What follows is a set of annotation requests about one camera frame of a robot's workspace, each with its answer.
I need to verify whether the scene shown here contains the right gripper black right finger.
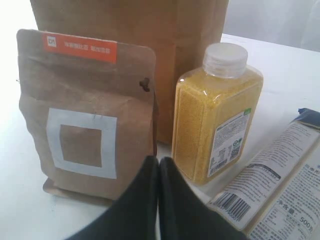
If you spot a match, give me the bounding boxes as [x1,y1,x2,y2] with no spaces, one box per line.
[158,157,247,240]

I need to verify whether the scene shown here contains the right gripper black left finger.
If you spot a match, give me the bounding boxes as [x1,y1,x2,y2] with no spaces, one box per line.
[68,156,159,240]

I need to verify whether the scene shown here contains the brown paper shopping bag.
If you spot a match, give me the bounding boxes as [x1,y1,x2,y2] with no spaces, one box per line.
[30,0,229,144]

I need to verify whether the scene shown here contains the dark blue noodle packet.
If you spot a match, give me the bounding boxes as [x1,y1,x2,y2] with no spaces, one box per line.
[207,108,320,240]

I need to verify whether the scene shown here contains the yellow millet plastic bottle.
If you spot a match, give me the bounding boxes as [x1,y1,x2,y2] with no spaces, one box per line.
[172,42,264,185]

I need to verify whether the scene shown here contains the brown kraft stand-up pouch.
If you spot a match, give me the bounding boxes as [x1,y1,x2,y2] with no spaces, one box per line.
[16,29,157,200]

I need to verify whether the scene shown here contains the white backdrop curtain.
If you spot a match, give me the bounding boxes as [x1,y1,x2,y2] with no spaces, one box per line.
[223,0,320,52]

